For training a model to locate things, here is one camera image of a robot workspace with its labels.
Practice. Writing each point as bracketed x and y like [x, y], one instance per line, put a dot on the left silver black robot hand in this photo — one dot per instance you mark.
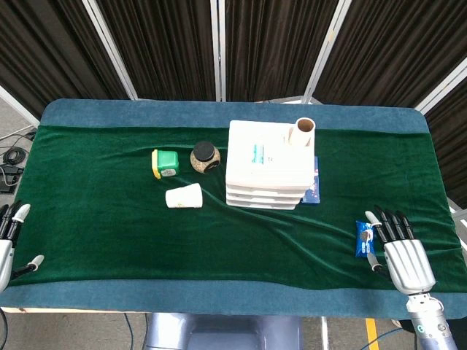
[5, 255]

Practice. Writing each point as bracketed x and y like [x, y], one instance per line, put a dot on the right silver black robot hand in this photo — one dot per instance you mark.
[408, 262]

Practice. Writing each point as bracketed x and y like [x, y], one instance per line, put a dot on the clear plastic container edge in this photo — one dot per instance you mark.
[261, 205]

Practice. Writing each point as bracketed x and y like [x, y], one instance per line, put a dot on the white boxes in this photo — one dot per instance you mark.
[266, 171]

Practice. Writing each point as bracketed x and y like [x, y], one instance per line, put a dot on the blue cookie packet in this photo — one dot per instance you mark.
[366, 240]

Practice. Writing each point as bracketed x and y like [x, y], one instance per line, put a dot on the black power adapter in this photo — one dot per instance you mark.
[9, 178]

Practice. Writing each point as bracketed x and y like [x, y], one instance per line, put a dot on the green velvet cloth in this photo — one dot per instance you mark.
[109, 226]

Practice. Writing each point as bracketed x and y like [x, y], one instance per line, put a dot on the white cardboard tube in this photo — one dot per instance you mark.
[301, 138]

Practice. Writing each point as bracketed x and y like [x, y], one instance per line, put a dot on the green container yellow lid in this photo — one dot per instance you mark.
[167, 160]

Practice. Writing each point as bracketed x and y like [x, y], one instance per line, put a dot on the white paper cup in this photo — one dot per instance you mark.
[184, 197]

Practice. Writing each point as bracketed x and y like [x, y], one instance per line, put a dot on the grey-blue robot torso base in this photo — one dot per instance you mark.
[222, 333]

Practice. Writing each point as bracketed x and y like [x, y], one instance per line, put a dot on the round glass jar black lid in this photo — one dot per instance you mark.
[205, 156]

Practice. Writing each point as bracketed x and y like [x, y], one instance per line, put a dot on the blue table cover cloth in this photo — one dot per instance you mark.
[182, 113]

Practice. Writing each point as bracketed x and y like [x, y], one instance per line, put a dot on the dark folding screen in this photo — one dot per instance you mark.
[262, 47]

